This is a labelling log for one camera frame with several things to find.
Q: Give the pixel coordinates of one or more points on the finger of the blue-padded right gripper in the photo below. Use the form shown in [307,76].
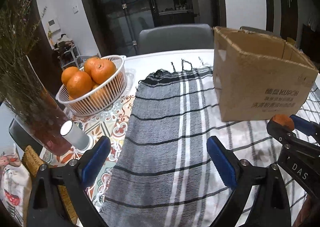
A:
[270,205]

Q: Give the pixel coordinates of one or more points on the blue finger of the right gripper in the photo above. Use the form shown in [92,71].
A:
[309,128]

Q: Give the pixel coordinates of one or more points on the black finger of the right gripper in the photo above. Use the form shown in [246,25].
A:
[281,134]

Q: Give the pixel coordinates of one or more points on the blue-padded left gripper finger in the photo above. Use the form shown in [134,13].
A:
[77,175]

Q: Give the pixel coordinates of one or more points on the brown wooden comb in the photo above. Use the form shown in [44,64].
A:
[284,120]

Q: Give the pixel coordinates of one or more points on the person's right hand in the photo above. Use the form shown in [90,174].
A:
[304,212]

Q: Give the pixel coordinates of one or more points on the patterned cloth bag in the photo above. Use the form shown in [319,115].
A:
[15,185]

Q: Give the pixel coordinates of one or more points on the woven wicker basket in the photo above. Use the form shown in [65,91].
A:
[49,203]

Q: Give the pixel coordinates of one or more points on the brown cardboard box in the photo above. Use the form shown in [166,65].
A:
[257,76]

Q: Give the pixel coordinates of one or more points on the glass vase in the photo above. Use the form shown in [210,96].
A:
[25,95]

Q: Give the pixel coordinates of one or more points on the patterned tile table mat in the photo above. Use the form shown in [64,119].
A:
[112,123]

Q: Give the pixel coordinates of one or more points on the grey plaid cloth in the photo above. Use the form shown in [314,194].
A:
[164,175]

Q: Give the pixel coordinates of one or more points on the grey chair right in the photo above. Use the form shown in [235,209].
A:
[253,29]

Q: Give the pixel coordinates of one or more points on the grey chair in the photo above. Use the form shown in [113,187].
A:
[253,29]
[175,37]

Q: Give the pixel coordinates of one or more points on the white fruit basket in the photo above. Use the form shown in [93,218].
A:
[99,98]

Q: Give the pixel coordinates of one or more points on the orange front left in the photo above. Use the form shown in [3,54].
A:
[79,84]

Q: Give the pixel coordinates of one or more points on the orange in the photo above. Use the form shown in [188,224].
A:
[68,73]
[79,84]
[103,70]

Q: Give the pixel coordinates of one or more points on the orange far left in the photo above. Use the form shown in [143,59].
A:
[68,73]

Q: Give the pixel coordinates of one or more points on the orange top right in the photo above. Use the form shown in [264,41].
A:
[103,70]

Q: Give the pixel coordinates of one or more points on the white shelf rack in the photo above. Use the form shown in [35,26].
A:
[67,54]

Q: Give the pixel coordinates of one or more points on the grey chair left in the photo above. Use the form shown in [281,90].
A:
[175,37]

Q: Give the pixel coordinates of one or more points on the dried purple flowers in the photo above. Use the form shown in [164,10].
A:
[17,30]

